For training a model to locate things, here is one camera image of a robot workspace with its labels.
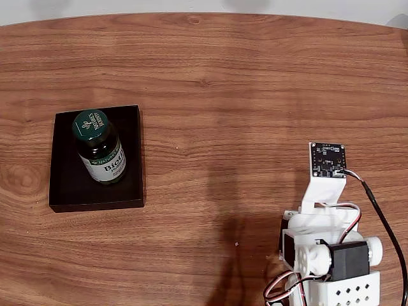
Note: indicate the green-capped biotin pill bottle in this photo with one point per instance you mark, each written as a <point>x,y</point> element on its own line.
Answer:
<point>102,153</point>

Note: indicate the shallow black box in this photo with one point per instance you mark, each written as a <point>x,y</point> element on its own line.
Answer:
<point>63,191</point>

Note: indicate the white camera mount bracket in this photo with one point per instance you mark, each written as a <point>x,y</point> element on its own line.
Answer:
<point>322,191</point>

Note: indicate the black camera circuit board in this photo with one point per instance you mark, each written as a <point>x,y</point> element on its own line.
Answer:
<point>328,159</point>

